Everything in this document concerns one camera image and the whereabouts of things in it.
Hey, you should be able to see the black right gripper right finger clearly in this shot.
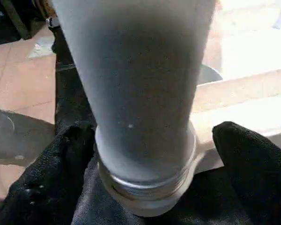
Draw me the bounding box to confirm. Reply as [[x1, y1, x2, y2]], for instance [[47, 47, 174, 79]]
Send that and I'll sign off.
[[212, 120, 281, 225]]

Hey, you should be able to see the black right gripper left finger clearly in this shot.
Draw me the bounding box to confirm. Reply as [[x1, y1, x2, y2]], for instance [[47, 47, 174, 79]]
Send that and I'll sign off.
[[0, 120, 98, 225]]

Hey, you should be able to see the white plastic table top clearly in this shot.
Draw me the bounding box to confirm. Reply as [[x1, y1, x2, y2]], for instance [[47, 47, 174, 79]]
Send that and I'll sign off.
[[191, 67, 281, 175]]

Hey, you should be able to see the white plastic table leg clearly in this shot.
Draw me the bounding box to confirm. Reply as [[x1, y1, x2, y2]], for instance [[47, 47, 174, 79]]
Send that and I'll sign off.
[[51, 0, 217, 218]]

